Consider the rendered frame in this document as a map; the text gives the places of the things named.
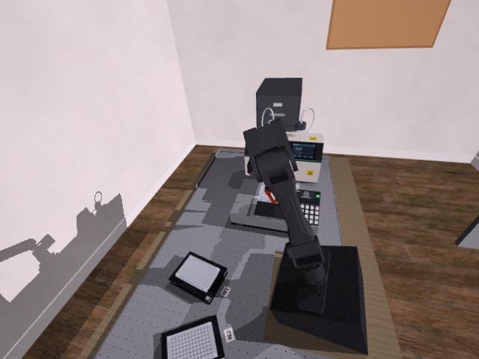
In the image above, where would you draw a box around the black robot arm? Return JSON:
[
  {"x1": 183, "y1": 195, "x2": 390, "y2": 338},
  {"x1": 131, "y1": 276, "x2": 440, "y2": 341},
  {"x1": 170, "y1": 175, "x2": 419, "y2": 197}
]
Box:
[{"x1": 243, "y1": 118, "x2": 331, "y2": 313}]

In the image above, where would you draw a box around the white well plate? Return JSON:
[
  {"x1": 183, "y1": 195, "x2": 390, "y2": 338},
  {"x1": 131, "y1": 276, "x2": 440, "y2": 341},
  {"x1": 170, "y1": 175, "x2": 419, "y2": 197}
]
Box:
[
  {"x1": 167, "y1": 322, "x2": 218, "y2": 359},
  {"x1": 175, "y1": 255, "x2": 220, "y2": 292},
  {"x1": 257, "y1": 185, "x2": 275, "y2": 203}
]

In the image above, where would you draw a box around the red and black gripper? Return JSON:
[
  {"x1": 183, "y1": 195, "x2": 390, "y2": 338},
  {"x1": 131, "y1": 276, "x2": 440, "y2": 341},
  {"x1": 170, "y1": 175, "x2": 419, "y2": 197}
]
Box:
[{"x1": 264, "y1": 186, "x2": 277, "y2": 203}]

